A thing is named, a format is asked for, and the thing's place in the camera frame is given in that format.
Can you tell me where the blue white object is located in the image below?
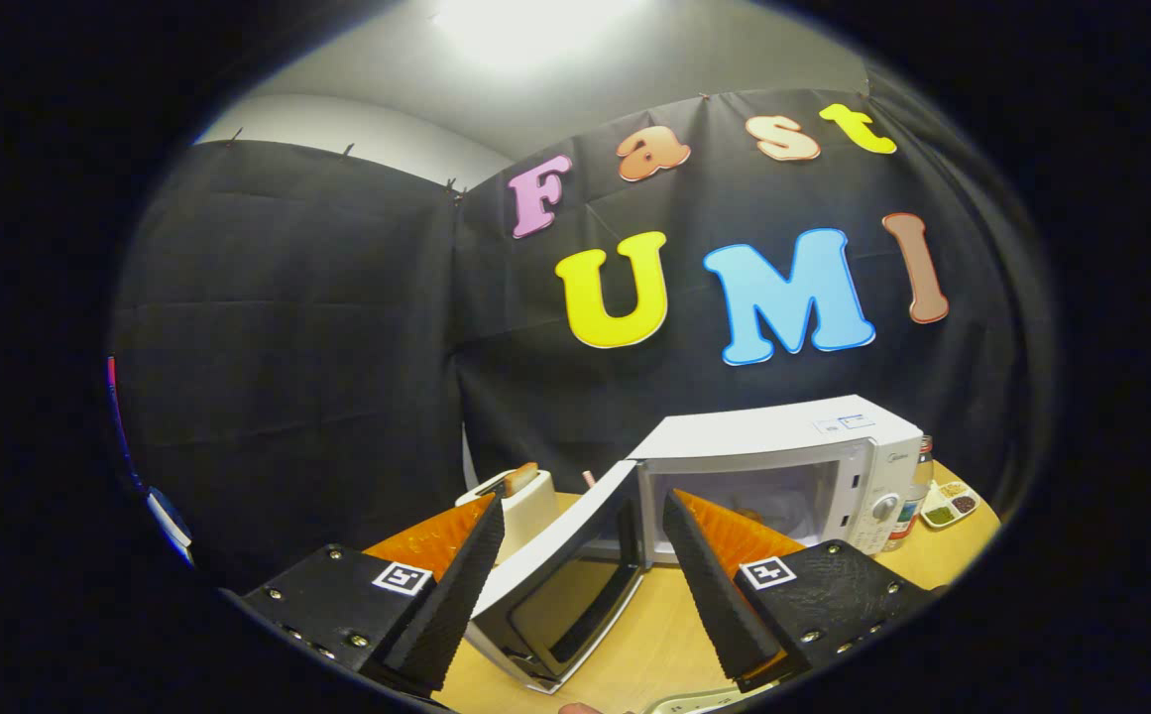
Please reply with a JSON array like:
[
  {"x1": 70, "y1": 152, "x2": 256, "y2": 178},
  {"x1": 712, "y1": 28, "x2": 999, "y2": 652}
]
[{"x1": 146, "y1": 486, "x2": 194, "y2": 566}]

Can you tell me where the white divided bean dish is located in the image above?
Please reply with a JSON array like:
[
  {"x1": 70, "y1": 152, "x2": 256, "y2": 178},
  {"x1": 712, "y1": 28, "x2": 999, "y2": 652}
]
[{"x1": 920, "y1": 480, "x2": 980, "y2": 529}]

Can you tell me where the white square plate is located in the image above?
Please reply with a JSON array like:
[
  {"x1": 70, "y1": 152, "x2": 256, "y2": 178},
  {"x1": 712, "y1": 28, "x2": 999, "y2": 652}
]
[{"x1": 642, "y1": 686, "x2": 784, "y2": 714}]

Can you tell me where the white toaster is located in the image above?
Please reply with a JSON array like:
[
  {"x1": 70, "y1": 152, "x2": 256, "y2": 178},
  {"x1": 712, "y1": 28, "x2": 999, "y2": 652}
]
[{"x1": 455, "y1": 468, "x2": 561, "y2": 566}]

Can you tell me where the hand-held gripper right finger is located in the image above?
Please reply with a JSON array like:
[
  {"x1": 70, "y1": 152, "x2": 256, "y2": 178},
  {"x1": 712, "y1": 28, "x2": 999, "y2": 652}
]
[{"x1": 661, "y1": 489, "x2": 938, "y2": 693}]

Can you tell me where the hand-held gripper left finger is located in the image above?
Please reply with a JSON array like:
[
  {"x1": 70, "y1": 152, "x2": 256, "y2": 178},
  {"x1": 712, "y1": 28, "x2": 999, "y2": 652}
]
[{"x1": 238, "y1": 494, "x2": 507, "y2": 695}]

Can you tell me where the clear plastic water bottle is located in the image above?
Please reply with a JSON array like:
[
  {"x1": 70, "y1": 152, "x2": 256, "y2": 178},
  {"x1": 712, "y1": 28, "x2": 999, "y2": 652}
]
[{"x1": 882, "y1": 436, "x2": 935, "y2": 552}]

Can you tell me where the white microwave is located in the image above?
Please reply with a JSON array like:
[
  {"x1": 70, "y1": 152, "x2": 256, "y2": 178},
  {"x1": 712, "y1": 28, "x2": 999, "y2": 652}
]
[{"x1": 464, "y1": 395, "x2": 925, "y2": 693}]

